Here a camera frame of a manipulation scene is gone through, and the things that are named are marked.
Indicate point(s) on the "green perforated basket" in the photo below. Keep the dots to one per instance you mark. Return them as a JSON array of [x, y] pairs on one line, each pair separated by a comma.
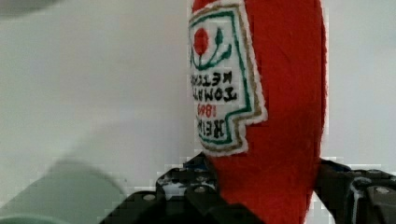
[[68, 193]]

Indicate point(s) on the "red plush ketchup bottle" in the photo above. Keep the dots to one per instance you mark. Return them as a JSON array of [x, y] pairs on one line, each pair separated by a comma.
[[276, 176]]

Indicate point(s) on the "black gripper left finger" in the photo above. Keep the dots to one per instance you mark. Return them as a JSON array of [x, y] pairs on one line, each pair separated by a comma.
[[186, 195]]

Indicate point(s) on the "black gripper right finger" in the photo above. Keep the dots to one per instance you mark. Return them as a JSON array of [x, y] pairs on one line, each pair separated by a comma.
[[356, 196]]

